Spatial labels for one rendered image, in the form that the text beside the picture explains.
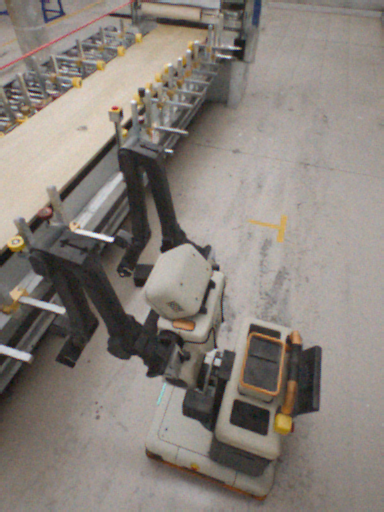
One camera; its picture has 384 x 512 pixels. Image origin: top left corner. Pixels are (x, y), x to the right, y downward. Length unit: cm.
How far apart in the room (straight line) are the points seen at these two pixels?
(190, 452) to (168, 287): 112
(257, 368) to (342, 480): 111
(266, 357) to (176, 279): 59
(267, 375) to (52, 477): 138
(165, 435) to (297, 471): 79
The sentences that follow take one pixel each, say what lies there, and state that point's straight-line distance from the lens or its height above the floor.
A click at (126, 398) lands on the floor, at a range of 227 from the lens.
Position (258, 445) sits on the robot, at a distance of 139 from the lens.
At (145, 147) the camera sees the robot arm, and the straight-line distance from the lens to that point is 106.
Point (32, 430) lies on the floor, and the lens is 237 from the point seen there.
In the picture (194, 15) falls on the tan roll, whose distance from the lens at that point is 520.
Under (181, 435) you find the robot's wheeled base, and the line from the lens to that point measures 190.
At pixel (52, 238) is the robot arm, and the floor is 162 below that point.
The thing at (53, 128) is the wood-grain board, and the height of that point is 90.
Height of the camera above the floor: 213
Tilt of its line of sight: 49 degrees down
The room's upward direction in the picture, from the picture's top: 2 degrees clockwise
